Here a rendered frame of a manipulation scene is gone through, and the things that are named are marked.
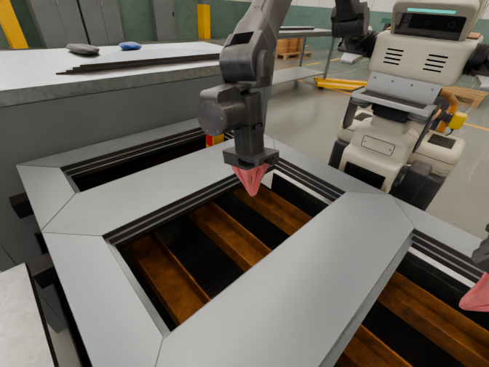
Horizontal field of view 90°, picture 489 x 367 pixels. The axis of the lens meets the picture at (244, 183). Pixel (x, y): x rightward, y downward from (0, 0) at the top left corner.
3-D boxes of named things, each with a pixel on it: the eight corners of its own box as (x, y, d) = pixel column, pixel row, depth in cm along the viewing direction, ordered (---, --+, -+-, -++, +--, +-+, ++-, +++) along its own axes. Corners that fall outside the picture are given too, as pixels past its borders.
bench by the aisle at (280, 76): (268, 100, 404) (276, 30, 346) (239, 89, 442) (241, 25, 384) (324, 84, 510) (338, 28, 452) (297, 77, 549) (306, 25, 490)
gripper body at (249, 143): (257, 170, 44) (254, 128, 41) (222, 159, 51) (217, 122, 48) (280, 159, 47) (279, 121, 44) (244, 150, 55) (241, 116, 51)
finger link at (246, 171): (249, 204, 49) (245, 160, 45) (226, 194, 54) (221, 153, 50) (272, 192, 53) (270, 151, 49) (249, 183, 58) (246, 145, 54)
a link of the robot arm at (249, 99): (267, 86, 44) (241, 87, 47) (244, 90, 39) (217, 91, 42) (268, 124, 47) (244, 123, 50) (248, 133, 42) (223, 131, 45)
